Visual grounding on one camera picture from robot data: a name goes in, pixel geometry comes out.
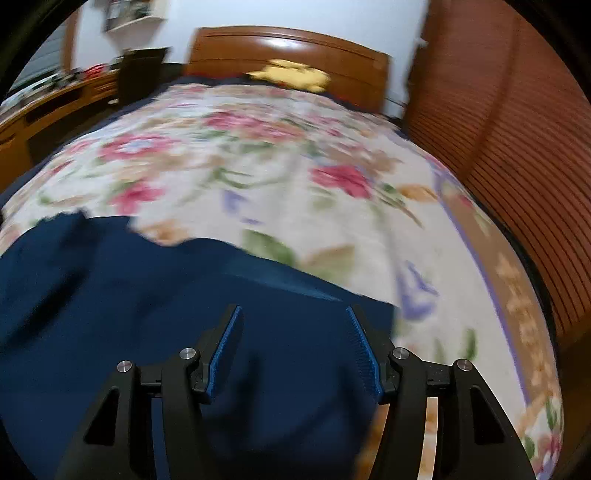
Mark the yellow plush toy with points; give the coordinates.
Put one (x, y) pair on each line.
(291, 74)

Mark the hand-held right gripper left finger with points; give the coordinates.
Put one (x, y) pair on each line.
(226, 353)

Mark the white wall shelf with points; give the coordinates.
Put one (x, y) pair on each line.
(131, 14)

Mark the wooden bed headboard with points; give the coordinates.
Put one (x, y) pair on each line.
(240, 53)

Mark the black chair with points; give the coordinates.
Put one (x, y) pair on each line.
(138, 76)

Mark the floral blanket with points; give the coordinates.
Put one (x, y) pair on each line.
(277, 184)

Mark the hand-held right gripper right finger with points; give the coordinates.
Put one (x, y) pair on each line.
(365, 355)

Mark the dark blue jacket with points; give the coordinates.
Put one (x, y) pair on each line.
(138, 300)

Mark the red object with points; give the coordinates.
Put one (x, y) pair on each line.
(96, 70)

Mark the window blinds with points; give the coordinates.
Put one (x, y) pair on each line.
(41, 64)

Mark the wooden desk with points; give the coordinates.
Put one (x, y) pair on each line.
(18, 138)

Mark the wooden louvered wardrobe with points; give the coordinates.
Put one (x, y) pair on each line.
(517, 138)

